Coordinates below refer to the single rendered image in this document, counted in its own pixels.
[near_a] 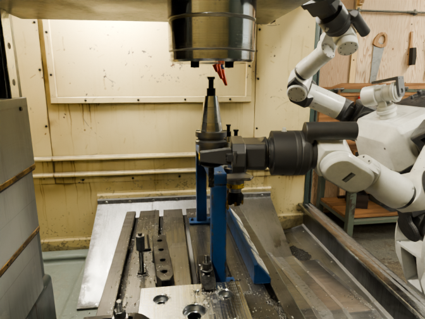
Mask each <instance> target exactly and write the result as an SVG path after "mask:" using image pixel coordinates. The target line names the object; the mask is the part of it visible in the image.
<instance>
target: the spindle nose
mask: <svg viewBox="0 0 425 319"><path fill-rule="evenodd" d="M167 8H168V51H169V57H170V61H171V62H172V63H174V64H183V65H190V63H199V64H200V65H224V64H225V63H234V65H241V64H249V63H252V62H253V61H254V53H255V51H256V11H257V0H167Z"/></svg>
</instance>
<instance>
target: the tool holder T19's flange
mask: <svg viewBox="0 0 425 319"><path fill-rule="evenodd" d="M195 136H196V137H198V139H196V142H195V144H196V145H199V146H223V145H226V143H227V141H226V139H224V138H225V137H227V131H226V130H225V129H223V131H222V132H201V131H200V129H198V130H196V131H195Z"/></svg>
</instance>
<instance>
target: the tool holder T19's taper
mask: <svg viewBox="0 0 425 319"><path fill-rule="evenodd" d="M200 131H201V132H222V131H223V128H222V123H221V115H220V110H219V101H218V96H204V104H203V109H202V118H201V123H200Z"/></svg>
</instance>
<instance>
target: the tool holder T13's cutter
mask: <svg viewBox="0 0 425 319"><path fill-rule="evenodd" d="M227 204H228V205H232V204H234V206H240V204H243V194H242V192H239V193H231V192H228V193H227Z"/></svg>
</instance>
